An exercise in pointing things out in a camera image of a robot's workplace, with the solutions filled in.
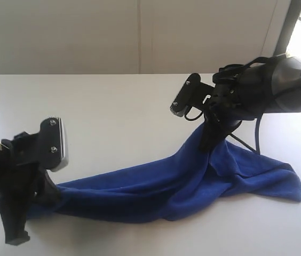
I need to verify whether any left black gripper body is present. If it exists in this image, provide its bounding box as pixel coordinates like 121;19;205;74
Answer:
0;140;46;202

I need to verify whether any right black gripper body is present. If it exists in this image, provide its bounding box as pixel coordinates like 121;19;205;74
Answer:
205;63;273;125

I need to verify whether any blue microfibre towel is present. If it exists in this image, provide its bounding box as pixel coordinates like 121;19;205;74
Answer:
28;127;301;223

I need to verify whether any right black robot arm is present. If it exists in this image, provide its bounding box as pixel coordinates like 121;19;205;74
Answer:
199;54;301;151

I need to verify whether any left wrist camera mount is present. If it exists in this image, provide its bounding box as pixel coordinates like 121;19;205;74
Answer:
12;117;68;172

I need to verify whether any dark window frame post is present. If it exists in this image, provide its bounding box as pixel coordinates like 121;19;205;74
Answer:
273;0;301;55

